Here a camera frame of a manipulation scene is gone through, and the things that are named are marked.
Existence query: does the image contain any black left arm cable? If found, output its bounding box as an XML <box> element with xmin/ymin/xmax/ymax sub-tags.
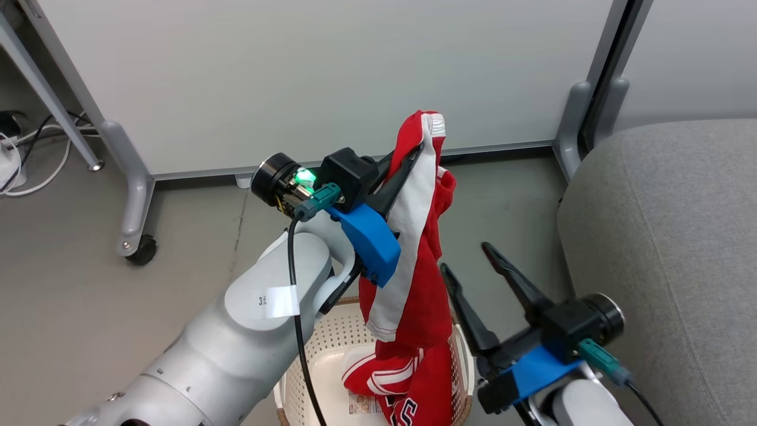
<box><xmin>287</xmin><ymin>216</ymin><xmax>328</xmax><ymax>426</ymax></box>

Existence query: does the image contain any cream perforated laundry basket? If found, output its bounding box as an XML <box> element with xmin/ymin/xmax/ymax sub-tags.
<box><xmin>273</xmin><ymin>296</ymin><xmax>475</xmax><ymax>426</ymax></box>

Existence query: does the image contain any white floor cable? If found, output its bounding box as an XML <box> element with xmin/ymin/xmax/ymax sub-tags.
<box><xmin>0</xmin><ymin>121</ymin><xmax>95</xmax><ymax>197</ymax></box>

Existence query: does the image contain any grey metal table leg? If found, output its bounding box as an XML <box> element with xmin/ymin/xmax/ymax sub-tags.
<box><xmin>0</xmin><ymin>11</ymin><xmax>105</xmax><ymax>173</ymax></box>

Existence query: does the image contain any teal left cable connector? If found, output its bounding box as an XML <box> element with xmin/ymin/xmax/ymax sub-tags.
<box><xmin>295</xmin><ymin>183</ymin><xmax>343</xmax><ymax>222</ymax></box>

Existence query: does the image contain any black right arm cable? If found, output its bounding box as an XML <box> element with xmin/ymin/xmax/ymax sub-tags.
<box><xmin>626</xmin><ymin>382</ymin><xmax>665</xmax><ymax>426</ymax></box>

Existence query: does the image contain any black caster wheel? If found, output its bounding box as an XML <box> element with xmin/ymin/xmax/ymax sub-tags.
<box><xmin>125</xmin><ymin>234</ymin><xmax>158</xmax><ymax>266</ymax></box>

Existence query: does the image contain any barcode label sticker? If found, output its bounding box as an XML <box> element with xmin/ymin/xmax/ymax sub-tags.
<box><xmin>347</xmin><ymin>392</ymin><xmax>383</xmax><ymax>415</ymax></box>

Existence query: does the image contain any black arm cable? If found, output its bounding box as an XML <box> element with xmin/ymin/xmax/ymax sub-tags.
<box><xmin>287</xmin><ymin>216</ymin><xmax>328</xmax><ymax>426</ymax></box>
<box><xmin>626</xmin><ymin>382</ymin><xmax>665</xmax><ymax>426</ymax></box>

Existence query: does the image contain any white power strip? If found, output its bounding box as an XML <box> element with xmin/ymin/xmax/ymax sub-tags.
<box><xmin>0</xmin><ymin>133</ymin><xmax>27</xmax><ymax>190</ymax></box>

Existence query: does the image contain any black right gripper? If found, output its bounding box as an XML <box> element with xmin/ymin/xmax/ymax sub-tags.
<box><xmin>441</xmin><ymin>243</ymin><xmax>625</xmax><ymax>379</ymax></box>

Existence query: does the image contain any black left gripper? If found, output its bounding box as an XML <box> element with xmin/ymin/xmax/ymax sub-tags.
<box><xmin>251</xmin><ymin>144</ymin><xmax>424</xmax><ymax>217</ymax></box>

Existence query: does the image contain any large white partition panel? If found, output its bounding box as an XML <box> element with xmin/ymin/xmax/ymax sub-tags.
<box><xmin>17</xmin><ymin>0</ymin><xmax>629</xmax><ymax>179</ymax></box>

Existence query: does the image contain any narrow white partition panel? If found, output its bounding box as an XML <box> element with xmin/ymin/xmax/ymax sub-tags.
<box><xmin>615</xmin><ymin>0</ymin><xmax>757</xmax><ymax>134</ymax></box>

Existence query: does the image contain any grey fabric sofa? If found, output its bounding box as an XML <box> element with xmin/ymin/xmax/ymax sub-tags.
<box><xmin>557</xmin><ymin>118</ymin><xmax>757</xmax><ymax>426</ymax></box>

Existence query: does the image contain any teal right cable connector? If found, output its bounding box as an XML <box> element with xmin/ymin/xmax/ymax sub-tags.
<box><xmin>578</xmin><ymin>338</ymin><xmax>632</xmax><ymax>386</ymax></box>

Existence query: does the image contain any grey partition foot with caster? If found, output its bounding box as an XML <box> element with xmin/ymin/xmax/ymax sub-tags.
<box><xmin>99</xmin><ymin>121</ymin><xmax>156</xmax><ymax>259</ymax></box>

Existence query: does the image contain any black floor cable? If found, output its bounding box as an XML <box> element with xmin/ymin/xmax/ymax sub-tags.
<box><xmin>0</xmin><ymin>110</ymin><xmax>92</xmax><ymax>193</ymax></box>

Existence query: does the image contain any red and white sports garment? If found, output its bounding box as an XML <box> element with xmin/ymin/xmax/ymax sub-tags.
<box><xmin>342</xmin><ymin>109</ymin><xmax>457</xmax><ymax>426</ymax></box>

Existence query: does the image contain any teal cable connector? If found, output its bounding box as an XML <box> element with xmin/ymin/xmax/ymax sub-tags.
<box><xmin>295</xmin><ymin>183</ymin><xmax>343</xmax><ymax>222</ymax></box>
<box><xmin>578</xmin><ymin>338</ymin><xmax>632</xmax><ymax>386</ymax></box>

